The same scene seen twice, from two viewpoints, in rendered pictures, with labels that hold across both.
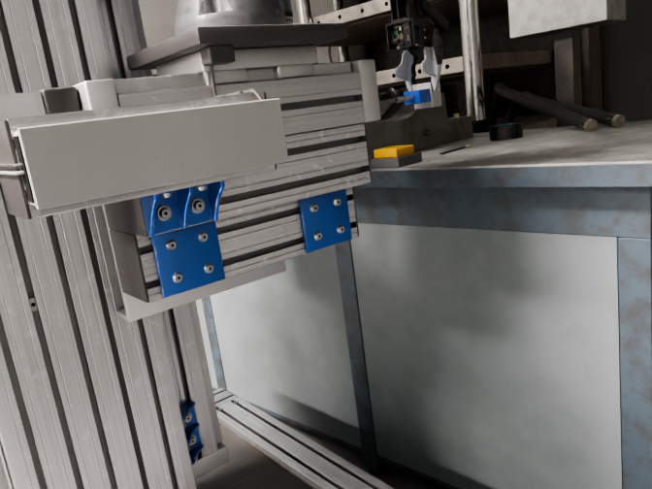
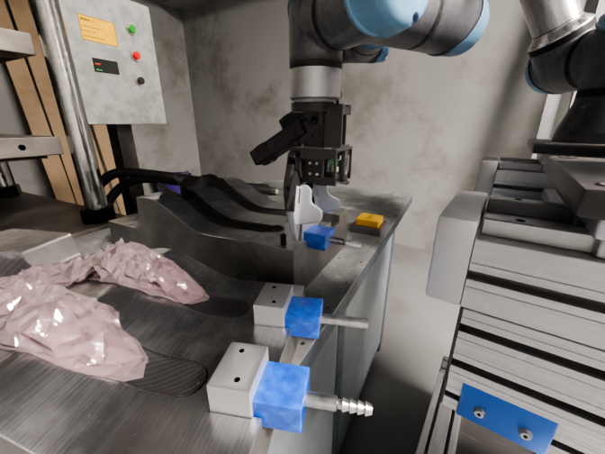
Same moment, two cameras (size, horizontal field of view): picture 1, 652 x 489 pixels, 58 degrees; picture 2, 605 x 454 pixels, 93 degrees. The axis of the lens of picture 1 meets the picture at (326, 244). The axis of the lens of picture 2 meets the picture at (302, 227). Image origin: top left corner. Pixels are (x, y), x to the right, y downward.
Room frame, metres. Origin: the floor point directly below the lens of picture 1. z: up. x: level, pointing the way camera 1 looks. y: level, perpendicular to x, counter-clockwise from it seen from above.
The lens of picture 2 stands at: (1.62, 0.47, 1.08)
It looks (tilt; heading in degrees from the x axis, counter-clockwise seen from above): 20 degrees down; 252
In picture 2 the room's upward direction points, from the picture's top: straight up
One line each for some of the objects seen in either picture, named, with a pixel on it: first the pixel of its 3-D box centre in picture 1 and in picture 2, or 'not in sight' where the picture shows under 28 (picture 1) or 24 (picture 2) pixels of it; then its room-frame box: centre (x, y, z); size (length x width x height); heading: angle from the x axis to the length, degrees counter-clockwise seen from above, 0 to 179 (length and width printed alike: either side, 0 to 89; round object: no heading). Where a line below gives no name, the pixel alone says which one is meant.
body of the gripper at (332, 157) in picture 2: not in sight; (319, 145); (1.45, 0.05, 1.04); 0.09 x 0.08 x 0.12; 134
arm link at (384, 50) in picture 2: not in sight; (365, 42); (1.25, -0.20, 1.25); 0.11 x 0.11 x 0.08; 68
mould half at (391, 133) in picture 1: (378, 126); (227, 217); (1.59, -0.18, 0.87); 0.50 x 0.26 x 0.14; 134
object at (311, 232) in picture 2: not in sight; (324, 238); (1.44, 0.06, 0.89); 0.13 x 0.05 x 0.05; 134
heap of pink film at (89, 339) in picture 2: not in sight; (74, 288); (1.78, 0.12, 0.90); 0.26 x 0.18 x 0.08; 151
